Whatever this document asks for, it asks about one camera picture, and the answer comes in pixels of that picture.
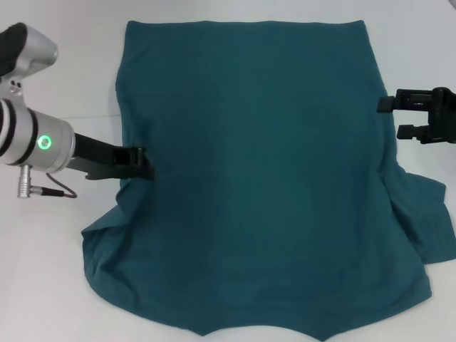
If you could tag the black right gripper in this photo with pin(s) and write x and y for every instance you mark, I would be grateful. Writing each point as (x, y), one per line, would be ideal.
(445, 117)

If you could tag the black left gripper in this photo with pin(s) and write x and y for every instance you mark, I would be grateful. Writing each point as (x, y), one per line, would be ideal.
(92, 153)

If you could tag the teal blue t-shirt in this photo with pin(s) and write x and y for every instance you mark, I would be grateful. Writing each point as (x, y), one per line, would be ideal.
(256, 178)

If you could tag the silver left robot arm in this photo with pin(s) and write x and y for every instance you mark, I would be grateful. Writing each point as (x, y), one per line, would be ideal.
(50, 142)

